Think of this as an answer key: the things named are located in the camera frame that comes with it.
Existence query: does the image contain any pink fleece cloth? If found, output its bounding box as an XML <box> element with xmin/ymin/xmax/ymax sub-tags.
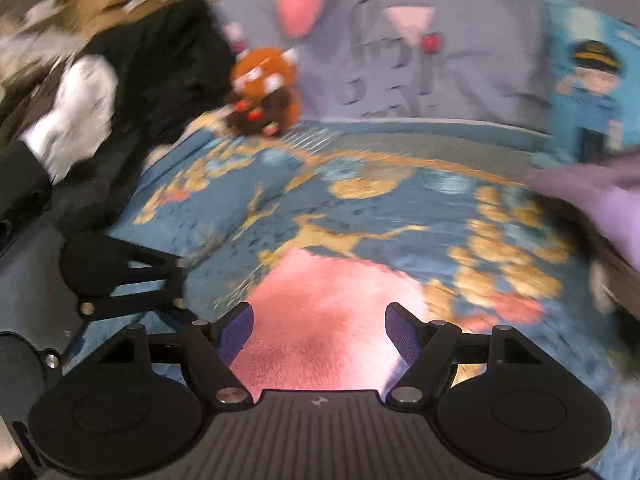
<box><xmin>231</xmin><ymin>249</ymin><xmax>428</xmax><ymax>396</ymax></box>

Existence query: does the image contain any blue floral quilt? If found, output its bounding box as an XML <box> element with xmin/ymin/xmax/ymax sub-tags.
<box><xmin>111</xmin><ymin>122</ymin><xmax>639</xmax><ymax>479</ymax></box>

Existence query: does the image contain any grey garment under sweatshirt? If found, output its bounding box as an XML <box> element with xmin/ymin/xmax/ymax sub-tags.
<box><xmin>534</xmin><ymin>195</ymin><xmax>639</xmax><ymax>356</ymax></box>

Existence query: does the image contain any purple sweatshirt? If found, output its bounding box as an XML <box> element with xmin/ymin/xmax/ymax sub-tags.
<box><xmin>525</xmin><ymin>150</ymin><xmax>639</xmax><ymax>269</ymax></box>

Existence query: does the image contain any red panda plush toy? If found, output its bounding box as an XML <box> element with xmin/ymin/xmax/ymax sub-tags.
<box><xmin>226</xmin><ymin>47</ymin><xmax>302</xmax><ymax>138</ymax></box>

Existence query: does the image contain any white garment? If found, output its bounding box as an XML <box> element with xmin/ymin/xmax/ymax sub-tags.
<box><xmin>20</xmin><ymin>55</ymin><xmax>118</xmax><ymax>184</ymax></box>

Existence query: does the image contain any black clothing pile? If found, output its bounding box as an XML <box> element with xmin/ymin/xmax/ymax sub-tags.
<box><xmin>1</xmin><ymin>0</ymin><xmax>235</xmax><ymax>245</ymax></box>

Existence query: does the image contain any grey lettered pillow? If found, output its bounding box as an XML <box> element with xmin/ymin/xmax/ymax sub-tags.
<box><xmin>209</xmin><ymin>0</ymin><xmax>640</xmax><ymax>137</ymax></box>

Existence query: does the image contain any blue police cartoon cushion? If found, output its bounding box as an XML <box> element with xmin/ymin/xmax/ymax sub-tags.
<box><xmin>540</xmin><ymin>0</ymin><xmax>639</xmax><ymax>164</ymax></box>

